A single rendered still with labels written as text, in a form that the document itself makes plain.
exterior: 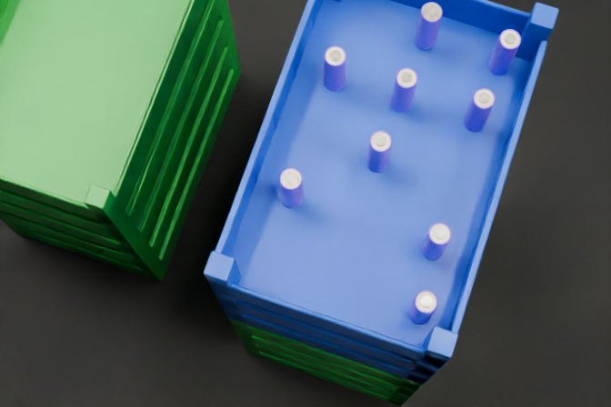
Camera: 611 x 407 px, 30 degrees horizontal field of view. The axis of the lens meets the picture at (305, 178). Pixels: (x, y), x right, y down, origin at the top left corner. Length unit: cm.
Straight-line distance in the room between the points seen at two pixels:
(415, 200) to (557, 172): 56
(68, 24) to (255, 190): 34
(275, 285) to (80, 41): 39
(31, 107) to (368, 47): 37
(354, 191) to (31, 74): 40
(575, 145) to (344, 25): 58
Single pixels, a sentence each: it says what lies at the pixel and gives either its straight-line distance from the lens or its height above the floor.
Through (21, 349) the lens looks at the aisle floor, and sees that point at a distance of 148.
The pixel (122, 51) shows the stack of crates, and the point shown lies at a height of 32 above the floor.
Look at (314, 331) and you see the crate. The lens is 99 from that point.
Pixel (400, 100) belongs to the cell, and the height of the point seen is 52.
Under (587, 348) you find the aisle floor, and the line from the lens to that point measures 147.
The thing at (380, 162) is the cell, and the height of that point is 52.
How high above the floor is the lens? 142
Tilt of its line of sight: 75 degrees down
